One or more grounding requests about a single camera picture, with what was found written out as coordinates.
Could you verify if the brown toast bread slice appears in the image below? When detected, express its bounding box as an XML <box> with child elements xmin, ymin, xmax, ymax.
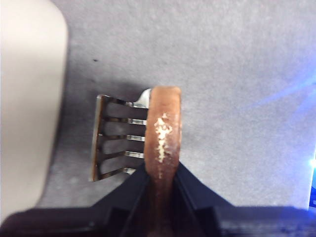
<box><xmin>144</xmin><ymin>85</ymin><xmax>183</xmax><ymax>237</ymax></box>

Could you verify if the cream toaster with chrome top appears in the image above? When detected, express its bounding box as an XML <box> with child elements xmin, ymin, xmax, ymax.
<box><xmin>0</xmin><ymin>0</ymin><xmax>69</xmax><ymax>213</ymax></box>

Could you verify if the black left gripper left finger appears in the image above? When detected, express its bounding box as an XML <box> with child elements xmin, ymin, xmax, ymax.
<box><xmin>4</xmin><ymin>164</ymin><xmax>151</xmax><ymax>237</ymax></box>

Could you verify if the stainless steel toast rack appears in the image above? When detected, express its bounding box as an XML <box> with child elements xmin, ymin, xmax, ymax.
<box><xmin>88</xmin><ymin>88</ymin><xmax>152</xmax><ymax>182</ymax></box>

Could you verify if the blue glowing screen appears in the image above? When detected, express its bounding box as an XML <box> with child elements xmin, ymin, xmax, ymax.
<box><xmin>309</xmin><ymin>152</ymin><xmax>316</xmax><ymax>211</ymax></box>

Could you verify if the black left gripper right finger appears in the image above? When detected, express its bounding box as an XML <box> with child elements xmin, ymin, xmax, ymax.
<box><xmin>172</xmin><ymin>161</ymin><xmax>316</xmax><ymax>237</ymax></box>

